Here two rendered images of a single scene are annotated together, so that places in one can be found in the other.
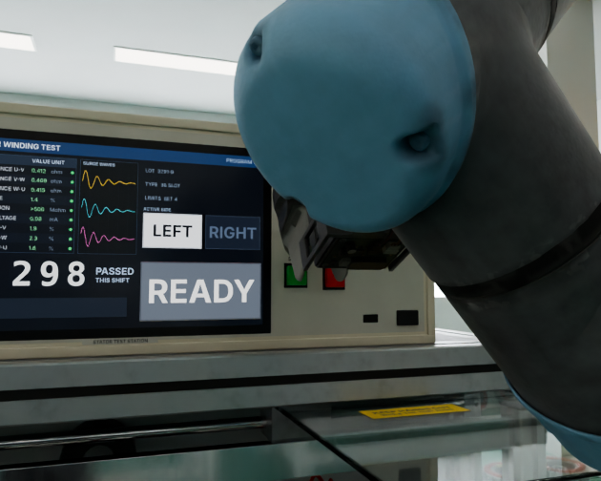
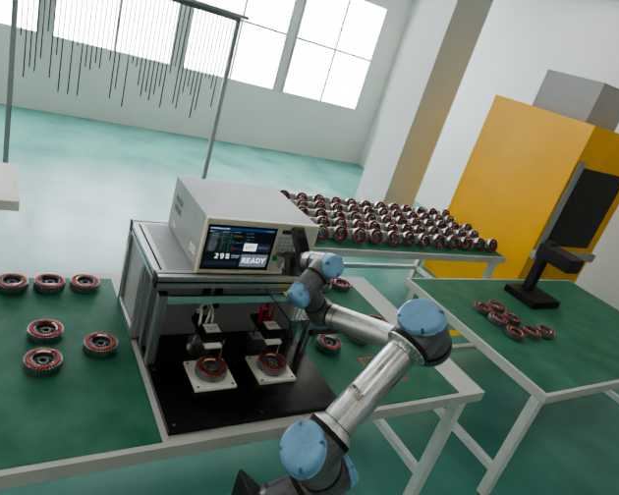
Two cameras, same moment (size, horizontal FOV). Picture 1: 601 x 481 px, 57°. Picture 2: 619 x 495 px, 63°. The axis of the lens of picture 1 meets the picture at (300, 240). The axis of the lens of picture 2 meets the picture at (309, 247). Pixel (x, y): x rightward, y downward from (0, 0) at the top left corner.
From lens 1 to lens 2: 140 cm
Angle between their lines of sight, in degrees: 31
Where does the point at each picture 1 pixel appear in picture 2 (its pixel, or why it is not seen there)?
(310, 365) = (274, 280)
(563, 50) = not seen: outside the picture
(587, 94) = (479, 18)
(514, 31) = (316, 294)
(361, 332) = not seen: hidden behind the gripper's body
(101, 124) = (240, 223)
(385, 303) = not seen: hidden behind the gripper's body
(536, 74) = (316, 298)
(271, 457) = (260, 298)
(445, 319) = (332, 121)
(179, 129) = (257, 224)
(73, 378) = (225, 280)
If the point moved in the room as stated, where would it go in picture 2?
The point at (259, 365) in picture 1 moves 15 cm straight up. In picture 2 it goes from (262, 280) to (273, 243)
